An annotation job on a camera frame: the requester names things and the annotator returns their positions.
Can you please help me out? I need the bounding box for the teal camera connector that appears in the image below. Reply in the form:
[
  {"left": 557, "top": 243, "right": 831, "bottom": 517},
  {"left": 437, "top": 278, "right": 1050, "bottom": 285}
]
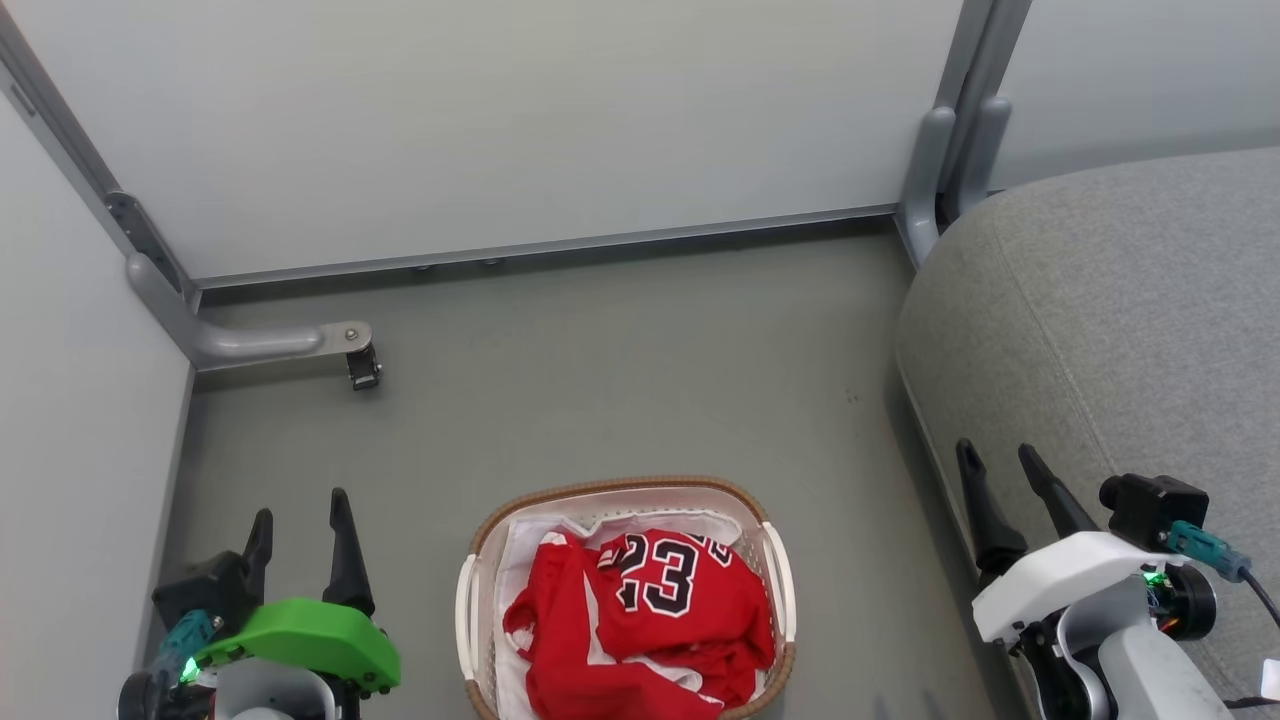
[
  {"left": 158, "top": 611, "right": 217, "bottom": 683},
  {"left": 1166, "top": 520, "right": 1252, "bottom": 584}
]

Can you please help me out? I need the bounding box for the short grey partition foot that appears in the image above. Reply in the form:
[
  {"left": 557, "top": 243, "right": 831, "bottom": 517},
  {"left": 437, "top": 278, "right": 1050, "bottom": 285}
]
[
  {"left": 950, "top": 95, "right": 1013, "bottom": 219},
  {"left": 897, "top": 105, "right": 958, "bottom": 270}
]

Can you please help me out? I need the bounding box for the red white number 23 jersey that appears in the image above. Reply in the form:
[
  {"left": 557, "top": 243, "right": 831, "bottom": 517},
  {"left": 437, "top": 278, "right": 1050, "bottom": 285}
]
[{"left": 503, "top": 528, "right": 778, "bottom": 720}]

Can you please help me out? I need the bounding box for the grey fabric sofa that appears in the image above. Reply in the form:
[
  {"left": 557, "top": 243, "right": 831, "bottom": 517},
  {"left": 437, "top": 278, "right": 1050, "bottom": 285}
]
[{"left": 895, "top": 148, "right": 1280, "bottom": 720}]

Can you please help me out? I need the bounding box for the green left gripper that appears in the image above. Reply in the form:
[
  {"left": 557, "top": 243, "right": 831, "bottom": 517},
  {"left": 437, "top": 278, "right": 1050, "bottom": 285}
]
[{"left": 195, "top": 487, "right": 402, "bottom": 693}]

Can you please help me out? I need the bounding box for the grey metal partition upright post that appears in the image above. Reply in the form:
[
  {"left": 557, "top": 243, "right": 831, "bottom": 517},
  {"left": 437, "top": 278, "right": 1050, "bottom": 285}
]
[{"left": 935, "top": 0, "right": 1033, "bottom": 113}]

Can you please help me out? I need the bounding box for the grey metal partition bottom rail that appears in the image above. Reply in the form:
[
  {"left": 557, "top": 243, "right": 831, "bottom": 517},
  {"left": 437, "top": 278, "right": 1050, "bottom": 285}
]
[{"left": 188, "top": 204, "right": 898, "bottom": 293}]

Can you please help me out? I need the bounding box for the teal left camera connector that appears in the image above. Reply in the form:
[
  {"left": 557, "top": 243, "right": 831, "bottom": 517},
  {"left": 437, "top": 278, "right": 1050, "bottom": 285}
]
[{"left": 158, "top": 611, "right": 217, "bottom": 683}]

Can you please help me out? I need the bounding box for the thin black camera cable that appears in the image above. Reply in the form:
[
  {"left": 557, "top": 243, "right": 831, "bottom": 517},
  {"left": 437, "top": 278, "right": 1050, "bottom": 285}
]
[{"left": 1240, "top": 568, "right": 1280, "bottom": 629}]

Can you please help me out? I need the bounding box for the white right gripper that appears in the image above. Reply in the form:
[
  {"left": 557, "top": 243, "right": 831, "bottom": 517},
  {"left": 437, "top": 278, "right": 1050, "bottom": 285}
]
[{"left": 955, "top": 438, "right": 1191, "bottom": 646}]

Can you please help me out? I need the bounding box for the teal right camera connector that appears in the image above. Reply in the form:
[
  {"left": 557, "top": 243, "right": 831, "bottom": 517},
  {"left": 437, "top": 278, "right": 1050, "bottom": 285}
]
[{"left": 1166, "top": 520, "right": 1252, "bottom": 584}]

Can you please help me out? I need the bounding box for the long grey partition foot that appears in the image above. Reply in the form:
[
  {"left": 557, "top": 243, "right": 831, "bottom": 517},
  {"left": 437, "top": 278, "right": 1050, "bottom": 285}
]
[{"left": 125, "top": 251, "right": 374, "bottom": 372}]

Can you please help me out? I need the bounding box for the white laundry basket brown rim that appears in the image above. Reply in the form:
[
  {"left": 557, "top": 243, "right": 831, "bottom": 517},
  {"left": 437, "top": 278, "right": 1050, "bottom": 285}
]
[{"left": 455, "top": 476, "right": 798, "bottom": 720}]

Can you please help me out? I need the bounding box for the grey metal partition corner post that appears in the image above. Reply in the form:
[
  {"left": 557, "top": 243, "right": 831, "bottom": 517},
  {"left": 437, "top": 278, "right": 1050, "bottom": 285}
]
[{"left": 0, "top": 8, "right": 203, "bottom": 313}]

